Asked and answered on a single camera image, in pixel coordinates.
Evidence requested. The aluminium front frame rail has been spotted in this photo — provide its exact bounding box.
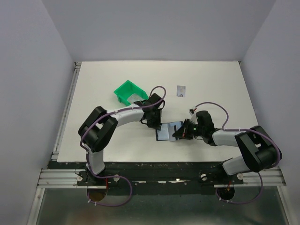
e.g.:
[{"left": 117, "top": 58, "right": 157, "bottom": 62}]
[{"left": 25, "top": 167, "right": 90, "bottom": 225}]

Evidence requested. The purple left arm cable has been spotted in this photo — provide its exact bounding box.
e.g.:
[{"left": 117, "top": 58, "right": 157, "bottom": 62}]
[{"left": 79, "top": 86, "right": 167, "bottom": 179}]

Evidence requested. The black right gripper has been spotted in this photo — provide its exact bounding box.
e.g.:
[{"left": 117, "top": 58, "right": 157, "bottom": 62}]
[{"left": 173, "top": 119, "right": 204, "bottom": 140}]

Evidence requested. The aluminium table edge rail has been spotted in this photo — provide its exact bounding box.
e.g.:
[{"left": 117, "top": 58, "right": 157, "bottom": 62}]
[{"left": 50, "top": 62, "right": 82, "bottom": 161}]

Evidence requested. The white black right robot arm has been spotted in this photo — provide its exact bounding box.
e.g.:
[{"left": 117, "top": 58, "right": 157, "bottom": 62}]
[{"left": 172, "top": 111, "right": 282, "bottom": 184}]

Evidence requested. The blue leather card holder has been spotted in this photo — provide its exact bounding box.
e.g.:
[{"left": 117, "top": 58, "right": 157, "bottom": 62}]
[{"left": 156, "top": 123, "right": 169, "bottom": 141}]

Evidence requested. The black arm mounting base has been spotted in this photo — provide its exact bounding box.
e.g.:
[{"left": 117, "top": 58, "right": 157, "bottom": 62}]
[{"left": 77, "top": 162, "right": 243, "bottom": 195}]

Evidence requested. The grey striped credit card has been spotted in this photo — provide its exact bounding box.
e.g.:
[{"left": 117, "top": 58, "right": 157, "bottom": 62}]
[{"left": 168, "top": 121, "right": 182, "bottom": 142}]

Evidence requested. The green plastic bin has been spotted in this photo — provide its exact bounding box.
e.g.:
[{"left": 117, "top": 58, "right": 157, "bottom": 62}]
[{"left": 114, "top": 80, "right": 149, "bottom": 106}]

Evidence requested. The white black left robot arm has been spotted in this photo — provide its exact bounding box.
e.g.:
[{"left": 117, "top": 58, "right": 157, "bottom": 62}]
[{"left": 78, "top": 93, "right": 165, "bottom": 185}]

